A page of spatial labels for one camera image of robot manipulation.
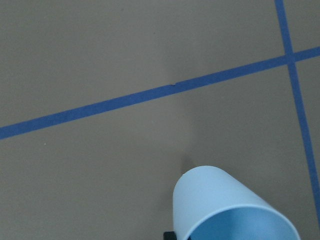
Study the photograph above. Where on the light blue plastic cup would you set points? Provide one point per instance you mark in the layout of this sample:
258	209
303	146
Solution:
210	204

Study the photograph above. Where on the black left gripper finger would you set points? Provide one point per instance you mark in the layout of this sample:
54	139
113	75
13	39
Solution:
169	235

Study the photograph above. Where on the blue tape strip lengthwise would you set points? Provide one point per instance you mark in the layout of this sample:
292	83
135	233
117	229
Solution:
291	59

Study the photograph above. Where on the blue tape strip crosswise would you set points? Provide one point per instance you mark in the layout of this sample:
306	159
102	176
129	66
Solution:
138	97

